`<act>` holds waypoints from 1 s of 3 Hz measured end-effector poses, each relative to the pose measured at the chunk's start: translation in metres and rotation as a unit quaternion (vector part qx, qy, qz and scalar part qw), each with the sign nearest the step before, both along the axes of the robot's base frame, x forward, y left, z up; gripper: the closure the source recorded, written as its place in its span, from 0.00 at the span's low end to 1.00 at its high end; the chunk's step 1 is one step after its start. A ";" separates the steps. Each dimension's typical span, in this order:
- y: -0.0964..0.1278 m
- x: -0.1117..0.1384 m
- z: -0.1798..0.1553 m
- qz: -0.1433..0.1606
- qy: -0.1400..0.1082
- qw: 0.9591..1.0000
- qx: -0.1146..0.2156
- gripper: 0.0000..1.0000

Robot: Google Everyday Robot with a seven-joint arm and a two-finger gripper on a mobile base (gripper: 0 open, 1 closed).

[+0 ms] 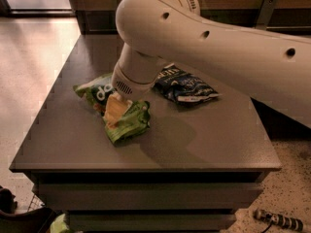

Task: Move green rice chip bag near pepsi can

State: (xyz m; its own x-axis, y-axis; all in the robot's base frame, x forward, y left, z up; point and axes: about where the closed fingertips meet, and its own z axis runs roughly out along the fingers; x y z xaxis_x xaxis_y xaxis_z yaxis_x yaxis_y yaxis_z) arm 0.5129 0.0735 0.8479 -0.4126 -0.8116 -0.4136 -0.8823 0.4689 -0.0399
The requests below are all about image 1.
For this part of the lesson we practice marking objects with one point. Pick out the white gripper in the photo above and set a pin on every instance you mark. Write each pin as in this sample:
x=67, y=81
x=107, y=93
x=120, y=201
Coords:
x=129, y=86

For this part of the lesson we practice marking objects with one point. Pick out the green rice chip bag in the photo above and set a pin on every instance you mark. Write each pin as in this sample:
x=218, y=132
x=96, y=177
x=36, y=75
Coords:
x=135, y=121

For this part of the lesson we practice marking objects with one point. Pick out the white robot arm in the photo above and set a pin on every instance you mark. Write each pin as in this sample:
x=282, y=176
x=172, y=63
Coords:
x=272, y=68

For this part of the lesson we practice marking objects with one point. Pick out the dark blue chip bag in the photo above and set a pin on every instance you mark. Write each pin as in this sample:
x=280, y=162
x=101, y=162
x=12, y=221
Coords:
x=183, y=88

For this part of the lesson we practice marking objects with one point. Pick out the green bag on floor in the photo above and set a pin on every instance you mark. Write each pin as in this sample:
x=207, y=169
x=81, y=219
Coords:
x=59, y=225

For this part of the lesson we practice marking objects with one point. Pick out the upper grey drawer front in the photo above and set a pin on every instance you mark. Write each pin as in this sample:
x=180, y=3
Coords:
x=147, y=196

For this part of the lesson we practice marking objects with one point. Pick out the grey drawer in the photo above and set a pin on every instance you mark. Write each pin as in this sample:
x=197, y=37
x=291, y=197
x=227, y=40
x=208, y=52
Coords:
x=147, y=196
x=150, y=223

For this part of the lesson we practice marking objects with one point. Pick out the lower grey drawer front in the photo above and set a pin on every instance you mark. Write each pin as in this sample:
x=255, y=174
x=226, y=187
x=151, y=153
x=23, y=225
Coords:
x=150, y=223

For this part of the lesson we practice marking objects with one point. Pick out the dark chair at corner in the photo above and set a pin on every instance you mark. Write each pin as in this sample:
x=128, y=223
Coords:
x=37, y=221

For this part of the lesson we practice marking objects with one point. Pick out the right metal wall bracket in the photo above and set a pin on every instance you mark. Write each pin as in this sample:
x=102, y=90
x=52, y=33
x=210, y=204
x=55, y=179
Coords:
x=265, y=13

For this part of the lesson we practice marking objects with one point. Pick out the black white striped cable handle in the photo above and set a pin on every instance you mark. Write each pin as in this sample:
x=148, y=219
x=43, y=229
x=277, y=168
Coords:
x=284, y=222

